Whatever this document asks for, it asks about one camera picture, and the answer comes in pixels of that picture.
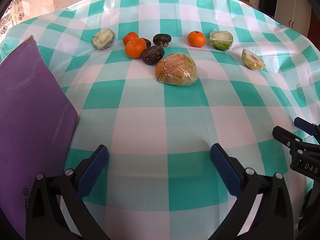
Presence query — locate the dark mushroom with stem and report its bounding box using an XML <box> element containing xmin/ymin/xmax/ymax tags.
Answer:
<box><xmin>153</xmin><ymin>33</ymin><xmax>172</xmax><ymax>47</ymax></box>

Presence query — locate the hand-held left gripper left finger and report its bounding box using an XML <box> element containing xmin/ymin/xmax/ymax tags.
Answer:
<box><xmin>26</xmin><ymin>144</ymin><xmax>110</xmax><ymax>240</ymax></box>

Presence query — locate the dark brown mushroom cap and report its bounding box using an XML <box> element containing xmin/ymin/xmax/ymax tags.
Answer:
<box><xmin>142</xmin><ymin>46</ymin><xmax>165</xmax><ymax>66</ymax></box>

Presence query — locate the black wall oven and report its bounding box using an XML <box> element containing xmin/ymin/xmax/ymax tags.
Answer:
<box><xmin>259</xmin><ymin>0</ymin><xmax>278</xmax><ymax>15</ymax></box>

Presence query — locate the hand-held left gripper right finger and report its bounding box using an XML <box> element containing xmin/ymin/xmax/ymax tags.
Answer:
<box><xmin>207</xmin><ymin>143</ymin><xmax>295</xmax><ymax>240</ymax></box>

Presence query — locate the wrapped green melon slice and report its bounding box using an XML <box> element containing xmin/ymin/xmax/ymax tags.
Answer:
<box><xmin>92</xmin><ymin>28</ymin><xmax>116</xmax><ymax>50</ymax></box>

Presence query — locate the teal white checkered tablecloth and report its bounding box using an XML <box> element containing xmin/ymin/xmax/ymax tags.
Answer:
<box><xmin>0</xmin><ymin>0</ymin><xmax>320</xmax><ymax>240</ymax></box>

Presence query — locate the floral curtain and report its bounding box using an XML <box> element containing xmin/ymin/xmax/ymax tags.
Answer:
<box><xmin>0</xmin><ymin>0</ymin><xmax>28</xmax><ymax>37</ymax></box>

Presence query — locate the orange tangerine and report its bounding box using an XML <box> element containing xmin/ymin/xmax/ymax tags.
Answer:
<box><xmin>123</xmin><ymin>32</ymin><xmax>139</xmax><ymax>46</ymax></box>
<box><xmin>187</xmin><ymin>31</ymin><xmax>206</xmax><ymax>48</ymax></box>
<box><xmin>125</xmin><ymin>37</ymin><xmax>147</xmax><ymax>59</ymax></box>

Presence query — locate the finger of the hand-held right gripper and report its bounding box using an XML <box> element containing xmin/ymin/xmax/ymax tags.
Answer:
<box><xmin>294</xmin><ymin>117</ymin><xmax>320</xmax><ymax>145</ymax></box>
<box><xmin>272</xmin><ymin>126</ymin><xmax>309</xmax><ymax>155</ymax></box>

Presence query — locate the wrapped pale fruit wedge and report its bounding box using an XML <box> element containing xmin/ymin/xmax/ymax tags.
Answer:
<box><xmin>241</xmin><ymin>48</ymin><xmax>266</xmax><ymax>71</ymax></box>

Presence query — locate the wrapped yellow pear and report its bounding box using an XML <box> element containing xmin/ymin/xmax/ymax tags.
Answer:
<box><xmin>155</xmin><ymin>53</ymin><xmax>198</xmax><ymax>87</ymax></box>

